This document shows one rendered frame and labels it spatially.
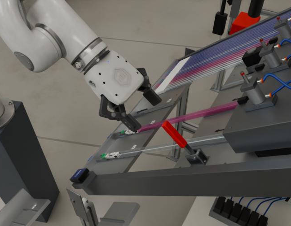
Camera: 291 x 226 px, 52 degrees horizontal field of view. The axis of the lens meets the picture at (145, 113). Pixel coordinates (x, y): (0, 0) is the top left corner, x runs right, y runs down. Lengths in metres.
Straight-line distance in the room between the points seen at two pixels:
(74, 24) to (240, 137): 0.38
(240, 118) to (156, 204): 1.21
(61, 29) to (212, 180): 0.40
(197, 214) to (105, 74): 0.56
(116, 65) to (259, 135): 0.32
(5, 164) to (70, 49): 0.76
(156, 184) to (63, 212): 1.10
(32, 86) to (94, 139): 0.74
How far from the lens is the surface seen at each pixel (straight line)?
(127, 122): 0.63
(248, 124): 0.49
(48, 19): 0.63
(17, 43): 0.60
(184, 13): 3.23
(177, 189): 0.63
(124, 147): 0.90
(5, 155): 1.24
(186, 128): 1.59
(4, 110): 1.22
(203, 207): 1.00
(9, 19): 0.59
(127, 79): 0.64
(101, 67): 0.62
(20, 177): 1.35
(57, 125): 2.08
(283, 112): 0.48
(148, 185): 0.68
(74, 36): 0.62
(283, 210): 1.07
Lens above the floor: 1.50
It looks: 46 degrees down
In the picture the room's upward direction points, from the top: straight up
